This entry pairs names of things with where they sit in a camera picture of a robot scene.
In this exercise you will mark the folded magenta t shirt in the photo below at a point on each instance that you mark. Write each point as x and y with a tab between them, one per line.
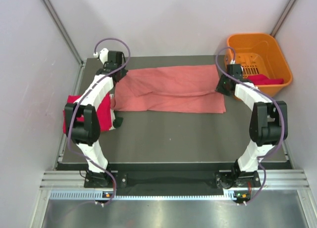
103	113

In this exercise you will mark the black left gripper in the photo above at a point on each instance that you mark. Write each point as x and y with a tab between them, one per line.
123	72

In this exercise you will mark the folded white t shirt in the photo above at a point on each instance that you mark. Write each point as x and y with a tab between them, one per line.
112	113

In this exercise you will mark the magenta t shirt in basket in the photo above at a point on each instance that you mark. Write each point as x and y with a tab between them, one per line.
261	79

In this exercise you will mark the salmon pink t shirt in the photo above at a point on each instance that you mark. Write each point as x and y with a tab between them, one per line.
184	89

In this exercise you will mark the folded dark green t shirt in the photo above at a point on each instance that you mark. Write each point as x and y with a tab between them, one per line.
117	122

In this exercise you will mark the slotted grey cable duct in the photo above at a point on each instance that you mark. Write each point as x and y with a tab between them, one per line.
105	196

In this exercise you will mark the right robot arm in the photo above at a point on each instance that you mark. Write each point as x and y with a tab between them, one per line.
268	125

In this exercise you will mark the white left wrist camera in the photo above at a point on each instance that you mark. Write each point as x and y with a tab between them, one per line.
102	55

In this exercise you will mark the orange plastic basket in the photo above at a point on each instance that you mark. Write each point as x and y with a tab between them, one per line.
259	53

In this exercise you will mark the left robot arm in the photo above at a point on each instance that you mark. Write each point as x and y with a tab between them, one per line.
86	134

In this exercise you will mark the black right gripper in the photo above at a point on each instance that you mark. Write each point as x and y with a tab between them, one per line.
219	88

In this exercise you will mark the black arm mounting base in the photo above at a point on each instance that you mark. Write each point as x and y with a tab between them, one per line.
180	179

